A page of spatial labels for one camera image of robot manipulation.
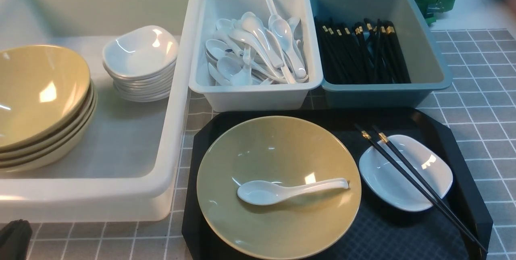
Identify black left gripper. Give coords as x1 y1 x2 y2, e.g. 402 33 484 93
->
0 219 33 260

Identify white ceramic soup spoon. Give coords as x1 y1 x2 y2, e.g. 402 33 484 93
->
237 178 350 206

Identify yellow noodle bowl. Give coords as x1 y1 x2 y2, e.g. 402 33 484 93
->
197 116 362 260

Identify white square sauce dish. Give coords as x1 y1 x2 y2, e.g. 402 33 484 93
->
359 134 454 212

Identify stacked yellow bowl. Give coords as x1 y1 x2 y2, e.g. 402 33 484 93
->
0 45 90 150
0 84 98 168
0 80 96 161
0 93 98 174

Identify bottom stacked yellow bowl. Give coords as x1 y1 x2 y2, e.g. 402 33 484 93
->
0 93 98 174

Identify top stacked yellow bowl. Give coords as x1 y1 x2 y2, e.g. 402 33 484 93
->
0 45 90 150

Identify large white plastic tub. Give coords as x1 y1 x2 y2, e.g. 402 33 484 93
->
1 0 201 223

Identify lower stacked white dishes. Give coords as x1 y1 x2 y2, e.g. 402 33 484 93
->
102 61 176 102

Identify top stacked white dish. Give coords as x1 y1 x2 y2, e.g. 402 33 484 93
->
102 25 179 79

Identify white spoons pile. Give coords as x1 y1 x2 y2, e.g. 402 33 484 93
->
204 0 310 87

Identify white spoon bin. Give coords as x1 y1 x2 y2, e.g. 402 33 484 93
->
189 0 324 112

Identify black serving tray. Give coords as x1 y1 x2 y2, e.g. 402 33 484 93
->
182 108 493 260

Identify black chopsticks bundle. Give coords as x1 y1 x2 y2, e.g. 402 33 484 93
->
314 17 412 84

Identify blue-grey chopstick bin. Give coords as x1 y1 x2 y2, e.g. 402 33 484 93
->
310 0 453 108

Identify grey checkered table mat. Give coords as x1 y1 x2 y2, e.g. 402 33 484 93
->
27 30 515 260

